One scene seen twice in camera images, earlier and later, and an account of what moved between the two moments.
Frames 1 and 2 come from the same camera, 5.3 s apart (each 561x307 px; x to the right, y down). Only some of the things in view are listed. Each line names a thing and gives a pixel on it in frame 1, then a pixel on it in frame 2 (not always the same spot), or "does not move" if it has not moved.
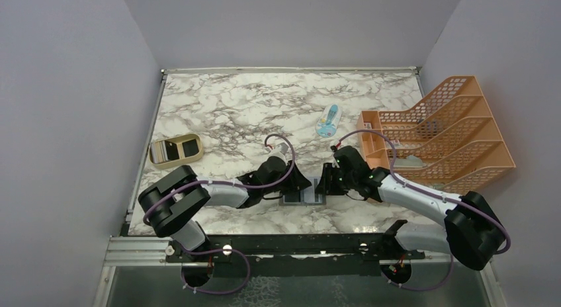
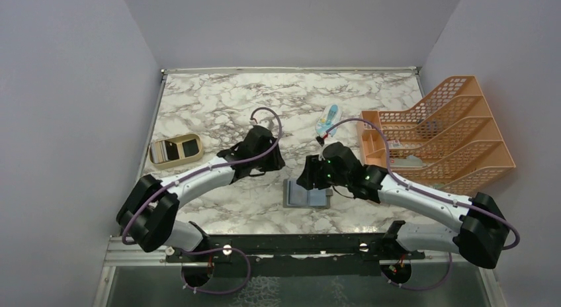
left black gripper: x=296 y=180 to x=276 y=162
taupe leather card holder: x=303 y=197 does not move
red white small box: x=395 y=143 does not move
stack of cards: x=163 y=151 does not move
